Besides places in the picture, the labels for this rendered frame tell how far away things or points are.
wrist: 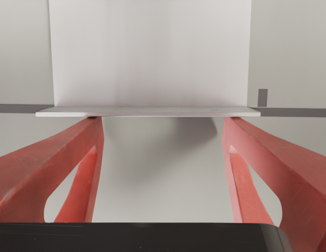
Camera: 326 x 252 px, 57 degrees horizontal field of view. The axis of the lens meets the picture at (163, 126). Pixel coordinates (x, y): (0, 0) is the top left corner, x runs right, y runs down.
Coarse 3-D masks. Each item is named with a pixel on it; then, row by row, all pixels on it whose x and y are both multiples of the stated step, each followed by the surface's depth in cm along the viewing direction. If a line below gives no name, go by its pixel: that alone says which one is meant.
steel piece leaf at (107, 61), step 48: (48, 0) 13; (96, 0) 13; (144, 0) 13; (192, 0) 13; (240, 0) 13; (96, 48) 13; (144, 48) 13; (192, 48) 13; (240, 48) 13; (96, 96) 13; (144, 96) 13; (192, 96) 13; (240, 96) 13
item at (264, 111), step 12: (0, 108) 14; (12, 108) 14; (24, 108) 14; (36, 108) 14; (252, 108) 14; (264, 108) 14; (276, 108) 14; (288, 108) 14; (300, 108) 13; (312, 108) 13; (324, 108) 13
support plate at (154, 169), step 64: (0, 0) 13; (256, 0) 13; (320, 0) 13; (0, 64) 13; (256, 64) 13; (320, 64) 13; (0, 128) 14; (64, 128) 14; (128, 128) 14; (192, 128) 14; (320, 128) 14; (64, 192) 14; (128, 192) 14; (192, 192) 14
